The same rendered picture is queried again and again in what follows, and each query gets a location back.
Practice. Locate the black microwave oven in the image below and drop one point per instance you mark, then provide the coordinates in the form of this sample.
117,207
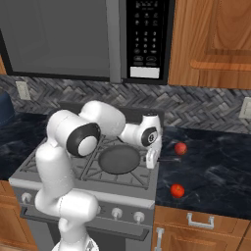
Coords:
147,39

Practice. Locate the silver stove knob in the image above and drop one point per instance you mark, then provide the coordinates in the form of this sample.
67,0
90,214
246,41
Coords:
139,217
117,213
98,210
26,197

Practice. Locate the wooden base cupboard door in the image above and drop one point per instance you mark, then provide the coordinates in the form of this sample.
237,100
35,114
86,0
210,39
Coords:
196,240

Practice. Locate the red onion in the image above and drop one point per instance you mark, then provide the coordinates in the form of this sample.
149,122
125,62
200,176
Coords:
180,148

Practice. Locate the grey gas stove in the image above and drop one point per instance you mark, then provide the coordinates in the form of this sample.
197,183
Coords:
130,192

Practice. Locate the red tomato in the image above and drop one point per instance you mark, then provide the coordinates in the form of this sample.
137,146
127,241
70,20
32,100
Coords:
177,191

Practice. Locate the black frying pan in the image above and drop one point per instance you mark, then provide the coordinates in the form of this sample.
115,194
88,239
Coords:
119,159

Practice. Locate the dark blue appliance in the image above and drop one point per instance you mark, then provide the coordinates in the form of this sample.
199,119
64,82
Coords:
6,109

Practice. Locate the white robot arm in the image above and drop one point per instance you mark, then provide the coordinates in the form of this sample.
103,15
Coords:
54,170

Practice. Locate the wooden wall cupboard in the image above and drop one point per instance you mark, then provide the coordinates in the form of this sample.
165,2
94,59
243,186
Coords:
2,66

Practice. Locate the white wall socket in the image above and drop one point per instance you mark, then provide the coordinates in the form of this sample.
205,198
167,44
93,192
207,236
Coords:
23,90
245,108

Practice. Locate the wooden drawer front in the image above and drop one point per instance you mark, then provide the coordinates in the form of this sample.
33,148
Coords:
173,217

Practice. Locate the grey microwave door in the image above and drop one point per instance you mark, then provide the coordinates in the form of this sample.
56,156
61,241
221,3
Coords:
55,36

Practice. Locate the wooden wall cupboard door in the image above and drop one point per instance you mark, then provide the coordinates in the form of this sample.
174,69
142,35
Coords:
212,42

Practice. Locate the wooden base cupboard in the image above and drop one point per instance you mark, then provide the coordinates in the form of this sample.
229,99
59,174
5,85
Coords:
13,219

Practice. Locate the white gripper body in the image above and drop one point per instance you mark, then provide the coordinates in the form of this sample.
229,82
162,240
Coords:
152,158

